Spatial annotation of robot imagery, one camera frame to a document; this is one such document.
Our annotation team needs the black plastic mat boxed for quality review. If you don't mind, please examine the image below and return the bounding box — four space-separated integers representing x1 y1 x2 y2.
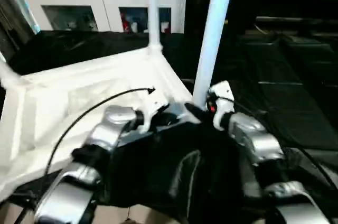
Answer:
0 30 338 219

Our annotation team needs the long grey metal bar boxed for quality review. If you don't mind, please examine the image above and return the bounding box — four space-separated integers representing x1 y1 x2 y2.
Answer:
256 16 338 25

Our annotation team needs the white plastic table top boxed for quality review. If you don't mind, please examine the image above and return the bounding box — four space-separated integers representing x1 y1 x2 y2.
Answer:
0 45 204 201

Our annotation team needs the white plastic table leg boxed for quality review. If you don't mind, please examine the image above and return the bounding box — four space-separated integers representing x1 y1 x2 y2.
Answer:
147 0 163 56
192 0 237 110
0 51 24 88

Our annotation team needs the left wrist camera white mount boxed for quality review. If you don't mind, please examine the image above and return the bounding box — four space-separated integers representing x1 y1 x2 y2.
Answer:
139 90 170 133

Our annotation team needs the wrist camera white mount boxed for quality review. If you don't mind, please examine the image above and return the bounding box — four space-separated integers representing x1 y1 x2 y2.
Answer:
208 81 236 131
139 90 170 133

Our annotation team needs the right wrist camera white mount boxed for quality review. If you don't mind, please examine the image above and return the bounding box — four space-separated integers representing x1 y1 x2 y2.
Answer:
208 81 236 131

